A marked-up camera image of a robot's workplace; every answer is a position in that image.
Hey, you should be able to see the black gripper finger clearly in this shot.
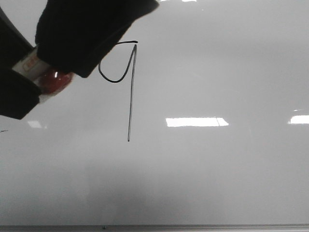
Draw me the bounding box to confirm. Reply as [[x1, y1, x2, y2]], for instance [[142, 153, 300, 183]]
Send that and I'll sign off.
[[35, 0, 159, 78], [0, 69, 42, 120]]

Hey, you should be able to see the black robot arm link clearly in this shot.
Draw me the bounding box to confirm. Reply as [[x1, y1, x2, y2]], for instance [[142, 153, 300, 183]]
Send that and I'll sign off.
[[0, 8, 34, 68]]

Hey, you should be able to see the white whiteboard with metal frame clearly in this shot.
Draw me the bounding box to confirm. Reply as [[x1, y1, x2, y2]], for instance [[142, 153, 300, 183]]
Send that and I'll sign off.
[[0, 0, 309, 231]]

